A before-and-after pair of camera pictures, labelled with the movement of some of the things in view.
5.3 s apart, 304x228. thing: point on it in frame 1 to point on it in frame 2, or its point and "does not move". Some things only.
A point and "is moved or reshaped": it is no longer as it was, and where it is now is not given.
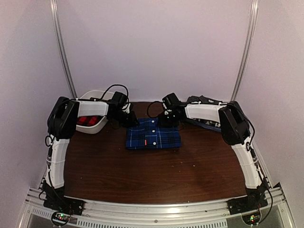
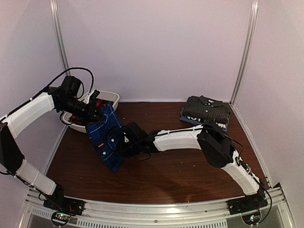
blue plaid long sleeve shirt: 149,135 is moved or reshaped
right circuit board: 251,219 does not move
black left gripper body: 124,119 to 82,112
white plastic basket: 97,128 does not move
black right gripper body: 171,121 to 132,150
